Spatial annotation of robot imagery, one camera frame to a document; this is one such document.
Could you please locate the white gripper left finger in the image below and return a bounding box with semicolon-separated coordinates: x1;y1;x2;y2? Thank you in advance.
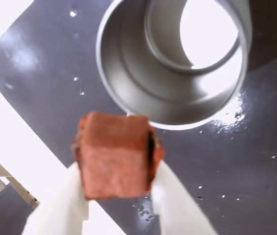
21;163;91;235

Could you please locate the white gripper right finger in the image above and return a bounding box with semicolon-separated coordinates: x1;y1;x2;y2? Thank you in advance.
152;160;218;235

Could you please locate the red cube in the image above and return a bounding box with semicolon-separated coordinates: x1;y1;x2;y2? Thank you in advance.
71;111;166;201

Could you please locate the black table mat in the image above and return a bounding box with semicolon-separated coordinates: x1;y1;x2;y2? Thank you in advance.
0;0;277;235

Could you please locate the steel cup with green handle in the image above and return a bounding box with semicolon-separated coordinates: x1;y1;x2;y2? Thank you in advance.
95;0;253;131

